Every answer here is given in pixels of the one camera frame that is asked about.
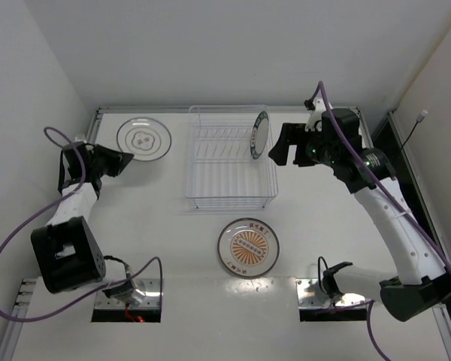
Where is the blue rimmed white plate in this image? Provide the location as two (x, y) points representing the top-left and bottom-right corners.
(250, 111), (269, 159)

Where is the green rimmed white plate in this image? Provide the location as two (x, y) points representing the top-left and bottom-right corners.
(116, 117), (172, 162)

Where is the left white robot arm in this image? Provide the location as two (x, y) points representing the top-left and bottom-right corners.
(31, 141), (134, 294)

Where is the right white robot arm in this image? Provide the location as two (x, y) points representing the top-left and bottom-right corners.
(268, 108), (451, 322)

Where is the orange sunburst plate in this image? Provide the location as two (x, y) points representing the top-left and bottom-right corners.
(216, 217), (280, 279)

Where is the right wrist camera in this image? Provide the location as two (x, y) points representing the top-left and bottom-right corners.
(304, 98), (326, 132)

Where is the clear wire dish rack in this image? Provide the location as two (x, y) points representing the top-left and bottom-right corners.
(185, 105), (278, 211)

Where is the black wall cable with plug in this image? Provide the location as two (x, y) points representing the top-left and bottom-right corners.
(400, 109), (428, 150)

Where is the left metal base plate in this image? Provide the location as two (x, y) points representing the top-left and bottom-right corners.
(94, 278), (162, 311)

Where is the metal base plate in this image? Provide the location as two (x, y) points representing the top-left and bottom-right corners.
(295, 278), (368, 311)
(94, 278), (162, 311)

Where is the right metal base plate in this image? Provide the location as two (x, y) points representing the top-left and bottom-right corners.
(295, 278), (368, 311)

